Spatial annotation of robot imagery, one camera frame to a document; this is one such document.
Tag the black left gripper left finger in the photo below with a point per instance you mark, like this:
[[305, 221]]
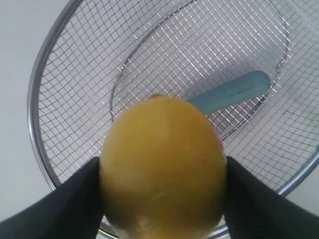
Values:
[[72, 211]]

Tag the yellow lemon with sticker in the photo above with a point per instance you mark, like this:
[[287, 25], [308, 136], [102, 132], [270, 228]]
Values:
[[162, 172]]

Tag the oval wire mesh basket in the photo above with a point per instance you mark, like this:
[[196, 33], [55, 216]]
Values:
[[102, 56]]

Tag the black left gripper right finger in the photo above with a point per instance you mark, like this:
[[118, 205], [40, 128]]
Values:
[[254, 211]]

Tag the teal handled peeler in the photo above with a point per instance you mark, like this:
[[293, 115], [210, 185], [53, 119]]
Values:
[[243, 88]]

